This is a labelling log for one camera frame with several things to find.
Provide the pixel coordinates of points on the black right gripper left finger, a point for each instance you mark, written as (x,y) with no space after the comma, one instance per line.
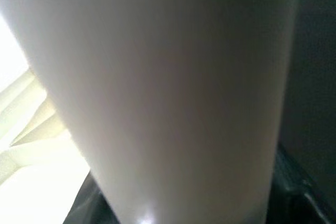
(89,203)

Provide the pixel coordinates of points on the white plastic table leg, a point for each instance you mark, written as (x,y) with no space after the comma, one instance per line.
(170,90)

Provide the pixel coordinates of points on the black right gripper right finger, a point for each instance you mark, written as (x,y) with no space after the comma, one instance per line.
(302,195)

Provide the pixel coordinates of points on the white plastic table top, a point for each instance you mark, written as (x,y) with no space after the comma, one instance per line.
(31,134)

